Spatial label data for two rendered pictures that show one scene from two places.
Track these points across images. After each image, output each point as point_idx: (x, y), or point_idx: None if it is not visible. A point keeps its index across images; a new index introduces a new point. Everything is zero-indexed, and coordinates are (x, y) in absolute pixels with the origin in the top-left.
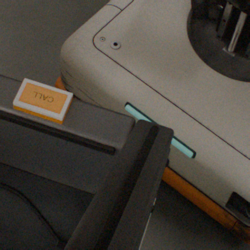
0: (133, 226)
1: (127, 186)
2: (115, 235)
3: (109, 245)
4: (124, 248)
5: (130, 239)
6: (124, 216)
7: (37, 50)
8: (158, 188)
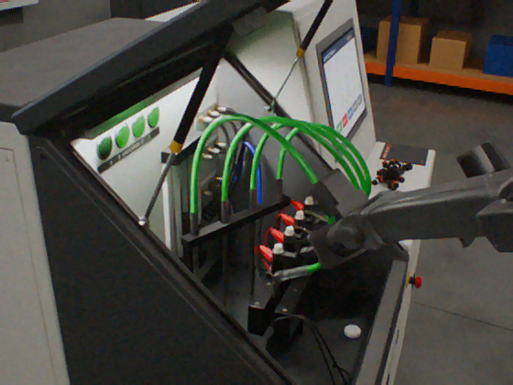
0: (261, 364)
1: (285, 377)
2: (255, 352)
3: (248, 345)
4: (247, 349)
5: (253, 357)
6: (267, 365)
7: None
8: None
